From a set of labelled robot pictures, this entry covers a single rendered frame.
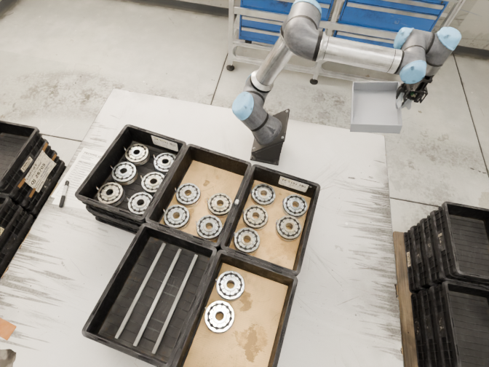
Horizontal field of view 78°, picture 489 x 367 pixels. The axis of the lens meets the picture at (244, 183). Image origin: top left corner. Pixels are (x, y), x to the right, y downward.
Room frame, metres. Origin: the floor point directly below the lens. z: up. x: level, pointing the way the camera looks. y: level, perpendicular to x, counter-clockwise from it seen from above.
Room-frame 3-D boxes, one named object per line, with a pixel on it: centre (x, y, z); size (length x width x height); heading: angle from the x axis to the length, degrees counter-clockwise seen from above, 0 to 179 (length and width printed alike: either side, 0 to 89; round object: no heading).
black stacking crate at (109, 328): (0.20, 0.26, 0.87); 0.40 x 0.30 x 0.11; 167
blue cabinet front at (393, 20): (2.42, -0.96, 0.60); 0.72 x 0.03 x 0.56; 86
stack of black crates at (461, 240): (0.67, -1.22, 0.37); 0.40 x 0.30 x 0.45; 175
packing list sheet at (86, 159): (0.71, 0.76, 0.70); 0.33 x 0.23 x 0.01; 176
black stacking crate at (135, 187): (0.66, 0.46, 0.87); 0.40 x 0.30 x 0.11; 167
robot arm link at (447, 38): (1.03, -0.63, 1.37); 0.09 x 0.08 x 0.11; 81
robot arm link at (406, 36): (1.03, -0.53, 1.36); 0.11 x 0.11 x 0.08; 81
